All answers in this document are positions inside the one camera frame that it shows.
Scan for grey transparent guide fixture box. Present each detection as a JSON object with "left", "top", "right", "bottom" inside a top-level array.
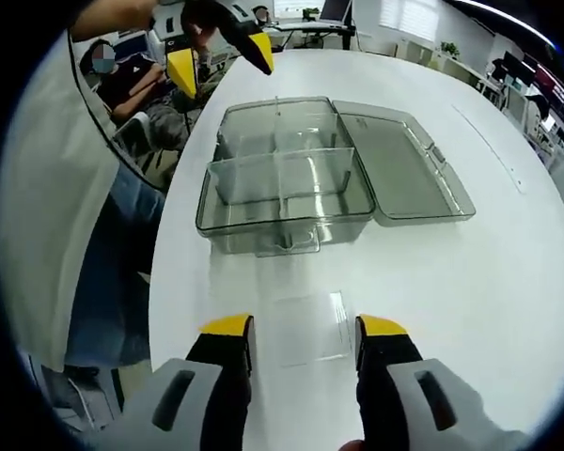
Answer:
[{"left": 195, "top": 95, "right": 478, "bottom": 259}]

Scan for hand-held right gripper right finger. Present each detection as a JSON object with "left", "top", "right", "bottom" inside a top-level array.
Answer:
[{"left": 354, "top": 313, "right": 533, "bottom": 451}]

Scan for white office chair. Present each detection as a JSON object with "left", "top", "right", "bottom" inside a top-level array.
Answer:
[{"left": 112, "top": 112, "right": 161, "bottom": 161}]

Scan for black computer monitor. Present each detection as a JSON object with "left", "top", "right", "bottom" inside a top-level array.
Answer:
[{"left": 318, "top": 0, "right": 354, "bottom": 24}]

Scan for person's blue jeans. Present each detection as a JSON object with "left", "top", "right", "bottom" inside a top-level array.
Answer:
[{"left": 69, "top": 162, "right": 171, "bottom": 368}]

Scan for operator in white shirt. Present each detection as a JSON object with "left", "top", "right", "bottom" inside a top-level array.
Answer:
[{"left": 0, "top": 27, "right": 119, "bottom": 373}]

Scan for person's left hand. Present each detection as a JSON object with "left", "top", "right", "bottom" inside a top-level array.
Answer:
[{"left": 187, "top": 21, "right": 216, "bottom": 51}]

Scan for red display screen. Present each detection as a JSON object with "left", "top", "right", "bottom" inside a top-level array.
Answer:
[{"left": 533, "top": 60, "right": 564, "bottom": 114}]

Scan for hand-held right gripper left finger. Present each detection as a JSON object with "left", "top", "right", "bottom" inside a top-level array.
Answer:
[{"left": 120, "top": 312, "right": 257, "bottom": 451}]

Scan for seated person in background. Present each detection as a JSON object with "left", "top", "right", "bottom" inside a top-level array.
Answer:
[{"left": 68, "top": 27, "right": 169, "bottom": 193}]

